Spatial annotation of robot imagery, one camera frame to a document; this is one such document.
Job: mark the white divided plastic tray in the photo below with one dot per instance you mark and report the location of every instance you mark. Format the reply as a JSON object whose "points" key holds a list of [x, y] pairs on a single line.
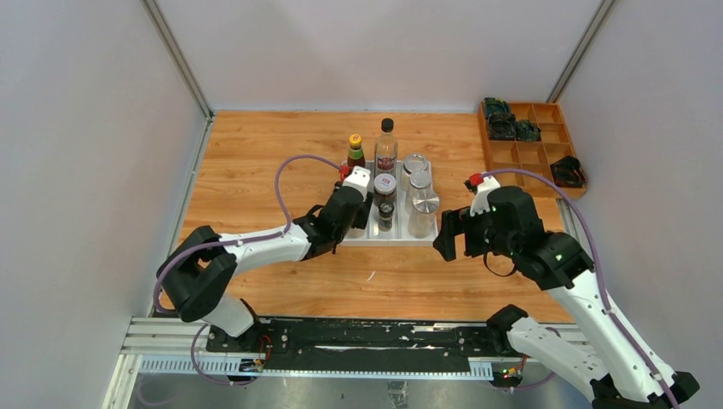
{"points": [[398, 236]]}

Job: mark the yellow-cap small bottle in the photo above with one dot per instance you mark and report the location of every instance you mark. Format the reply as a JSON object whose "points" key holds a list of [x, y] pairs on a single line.
{"points": [[355, 233]]}

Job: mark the yellow-cap green bottle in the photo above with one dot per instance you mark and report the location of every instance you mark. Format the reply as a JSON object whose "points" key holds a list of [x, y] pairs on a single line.
{"points": [[355, 154]]}

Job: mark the clear lidded glass jar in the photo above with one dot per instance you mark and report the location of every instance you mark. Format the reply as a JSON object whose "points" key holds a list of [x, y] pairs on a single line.
{"points": [[414, 162]]}

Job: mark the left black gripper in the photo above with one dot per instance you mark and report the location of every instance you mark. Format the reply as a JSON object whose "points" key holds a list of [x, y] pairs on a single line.
{"points": [[360, 221]]}

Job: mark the small black-cap bottle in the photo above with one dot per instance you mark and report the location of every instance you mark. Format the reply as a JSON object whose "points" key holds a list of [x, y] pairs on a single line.
{"points": [[386, 210]]}

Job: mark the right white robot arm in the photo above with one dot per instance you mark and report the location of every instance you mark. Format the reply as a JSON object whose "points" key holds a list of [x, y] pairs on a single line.
{"points": [[622, 371]]}

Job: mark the brown jar white lid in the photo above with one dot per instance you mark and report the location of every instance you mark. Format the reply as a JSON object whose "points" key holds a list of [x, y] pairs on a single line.
{"points": [[384, 188]]}

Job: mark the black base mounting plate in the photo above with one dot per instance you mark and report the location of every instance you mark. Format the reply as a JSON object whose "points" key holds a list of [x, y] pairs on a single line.
{"points": [[367, 346]]}

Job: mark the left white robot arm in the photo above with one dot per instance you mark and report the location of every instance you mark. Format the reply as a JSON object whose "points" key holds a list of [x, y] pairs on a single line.
{"points": [[196, 276]]}

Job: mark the green cable bundle small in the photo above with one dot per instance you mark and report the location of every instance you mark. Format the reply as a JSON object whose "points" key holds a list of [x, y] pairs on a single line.
{"points": [[527, 131]]}

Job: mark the white-lid spice shaker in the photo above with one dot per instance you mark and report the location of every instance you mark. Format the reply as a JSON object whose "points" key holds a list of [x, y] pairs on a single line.
{"points": [[418, 182]]}

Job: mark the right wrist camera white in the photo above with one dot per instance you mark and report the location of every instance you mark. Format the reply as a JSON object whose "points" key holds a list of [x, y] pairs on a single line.
{"points": [[481, 186]]}

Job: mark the silver-lid glass jar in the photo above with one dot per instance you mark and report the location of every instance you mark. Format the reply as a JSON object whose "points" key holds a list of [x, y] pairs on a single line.
{"points": [[424, 205]]}

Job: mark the black-cap clear sauce bottle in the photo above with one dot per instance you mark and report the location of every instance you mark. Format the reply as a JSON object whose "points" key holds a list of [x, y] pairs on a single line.
{"points": [[386, 149]]}

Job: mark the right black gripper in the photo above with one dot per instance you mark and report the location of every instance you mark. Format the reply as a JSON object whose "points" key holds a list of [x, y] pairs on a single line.
{"points": [[454, 222]]}

